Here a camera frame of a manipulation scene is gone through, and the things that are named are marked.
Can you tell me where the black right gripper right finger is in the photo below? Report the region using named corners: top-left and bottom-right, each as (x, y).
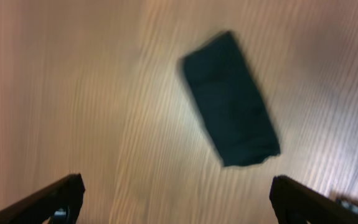
top-left (269, 175), bottom-right (358, 224)

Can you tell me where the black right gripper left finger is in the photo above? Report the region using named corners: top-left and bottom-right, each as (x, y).
top-left (0, 174), bottom-right (85, 224)

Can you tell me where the black cloth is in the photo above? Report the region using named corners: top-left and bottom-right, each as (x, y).
top-left (181, 30), bottom-right (281, 167)

